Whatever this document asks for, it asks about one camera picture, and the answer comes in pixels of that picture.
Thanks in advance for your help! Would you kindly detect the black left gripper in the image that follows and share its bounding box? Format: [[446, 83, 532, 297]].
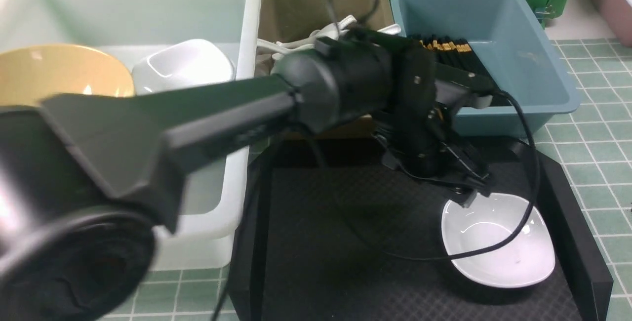
[[346, 28, 496, 208]]

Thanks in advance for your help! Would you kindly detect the white square sauce dish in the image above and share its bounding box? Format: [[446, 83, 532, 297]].
[[441, 193, 556, 289]]

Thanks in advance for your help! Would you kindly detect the yellow noodle bowl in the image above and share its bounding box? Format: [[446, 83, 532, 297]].
[[0, 43, 135, 106]]

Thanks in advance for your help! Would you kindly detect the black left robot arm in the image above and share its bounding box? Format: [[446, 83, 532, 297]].
[[1, 28, 497, 321]]

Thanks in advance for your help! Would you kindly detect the bundle of black chopsticks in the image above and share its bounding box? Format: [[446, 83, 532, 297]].
[[408, 35, 492, 78]]

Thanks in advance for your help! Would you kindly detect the blue plastic chopstick bin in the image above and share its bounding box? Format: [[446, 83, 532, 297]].
[[391, 0, 582, 133]]

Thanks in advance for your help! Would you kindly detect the black plastic serving tray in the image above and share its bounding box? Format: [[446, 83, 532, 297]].
[[228, 139, 613, 321]]

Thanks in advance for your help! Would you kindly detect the pile of white spoons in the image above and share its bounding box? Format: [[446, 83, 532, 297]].
[[257, 15, 401, 60]]

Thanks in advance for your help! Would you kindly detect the brown plastic spoon bin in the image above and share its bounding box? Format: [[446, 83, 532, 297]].
[[254, 0, 395, 139]]

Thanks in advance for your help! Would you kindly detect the stack of white dishes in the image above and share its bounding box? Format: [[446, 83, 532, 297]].
[[131, 39, 237, 95]]

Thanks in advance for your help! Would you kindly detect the white translucent plastic bin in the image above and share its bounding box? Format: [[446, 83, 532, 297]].
[[0, 0, 261, 271]]

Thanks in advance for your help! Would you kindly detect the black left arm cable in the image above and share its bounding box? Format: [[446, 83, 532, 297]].
[[212, 0, 541, 321]]

